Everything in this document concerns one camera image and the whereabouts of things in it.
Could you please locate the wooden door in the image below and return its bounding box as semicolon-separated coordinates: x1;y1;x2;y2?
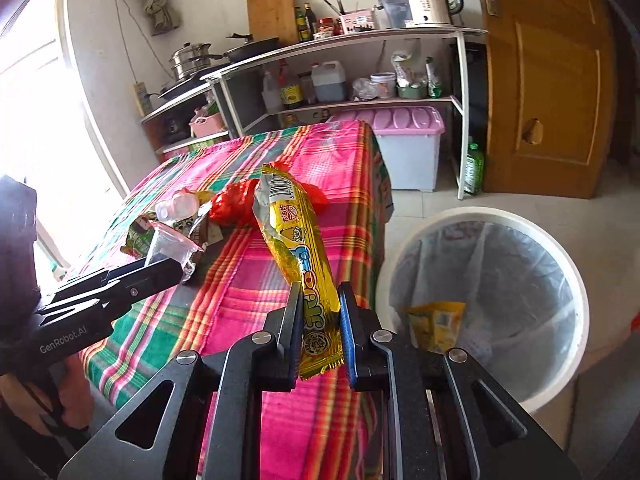
480;0;617;198

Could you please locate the brown printed snack wrapper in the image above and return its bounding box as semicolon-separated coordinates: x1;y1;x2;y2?
172;200;224;252

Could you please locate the dark soy sauce bottle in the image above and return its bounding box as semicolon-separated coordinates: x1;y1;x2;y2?
304;2;318;39

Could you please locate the pink plaid tablecloth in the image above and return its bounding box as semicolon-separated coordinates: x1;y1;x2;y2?
77;120;393;479

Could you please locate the green plastic bottle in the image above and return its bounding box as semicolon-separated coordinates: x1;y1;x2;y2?
463;140;485;195

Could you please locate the white plastic tub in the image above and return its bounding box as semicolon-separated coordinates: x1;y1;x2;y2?
370;73;397;100

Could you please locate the clear plastic container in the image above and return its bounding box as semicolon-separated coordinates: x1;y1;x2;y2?
375;0;412;29

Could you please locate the white power strip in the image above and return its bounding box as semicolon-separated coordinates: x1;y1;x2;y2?
134;81;153;117

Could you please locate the window frame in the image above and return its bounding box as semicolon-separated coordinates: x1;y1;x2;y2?
1;0;128;281

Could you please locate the white foam fruit net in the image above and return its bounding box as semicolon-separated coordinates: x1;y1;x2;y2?
457;334;492;365

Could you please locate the dark sauce bottle yellow label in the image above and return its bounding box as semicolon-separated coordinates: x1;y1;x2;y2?
278;60;305;110

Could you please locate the pink plastic basket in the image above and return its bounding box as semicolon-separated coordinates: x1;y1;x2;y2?
190;113;226;138

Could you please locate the left hand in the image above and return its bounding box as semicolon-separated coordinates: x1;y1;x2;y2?
1;354;94;437

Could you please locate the white oil jug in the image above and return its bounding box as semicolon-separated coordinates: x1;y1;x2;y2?
311;61;348;103

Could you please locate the yellow chip bag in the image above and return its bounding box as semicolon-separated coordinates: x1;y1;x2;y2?
406;301;465;354

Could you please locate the green snack bag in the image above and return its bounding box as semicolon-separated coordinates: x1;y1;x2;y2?
119;212;156;260

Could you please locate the red plastic bag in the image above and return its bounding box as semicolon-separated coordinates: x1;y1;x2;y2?
208;178;330;228

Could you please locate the clear plastic cup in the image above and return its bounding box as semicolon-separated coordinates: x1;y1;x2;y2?
145;220;204;284
154;190;200;223

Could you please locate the wooden cutting board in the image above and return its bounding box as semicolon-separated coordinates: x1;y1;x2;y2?
246;0;299;47

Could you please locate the steel steamer pot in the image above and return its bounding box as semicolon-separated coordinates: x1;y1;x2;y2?
169;42;210;80

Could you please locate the yellow noodle snack packet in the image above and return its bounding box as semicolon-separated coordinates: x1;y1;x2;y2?
253;165;343;380

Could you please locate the white metal shelf rack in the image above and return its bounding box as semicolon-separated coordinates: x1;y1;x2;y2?
140;26;488;200

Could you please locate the black frying pan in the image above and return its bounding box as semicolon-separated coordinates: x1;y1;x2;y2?
203;32;279;63

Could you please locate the white trash bin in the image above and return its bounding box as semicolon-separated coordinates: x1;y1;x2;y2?
375;207;589;414

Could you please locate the pink lid storage box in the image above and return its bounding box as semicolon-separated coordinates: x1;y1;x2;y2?
330;106;446;192

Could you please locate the pink chopstick holder box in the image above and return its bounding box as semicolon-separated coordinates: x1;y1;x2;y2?
340;9;378;35

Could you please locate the black induction cooker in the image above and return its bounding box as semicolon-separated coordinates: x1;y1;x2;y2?
158;63;228;101

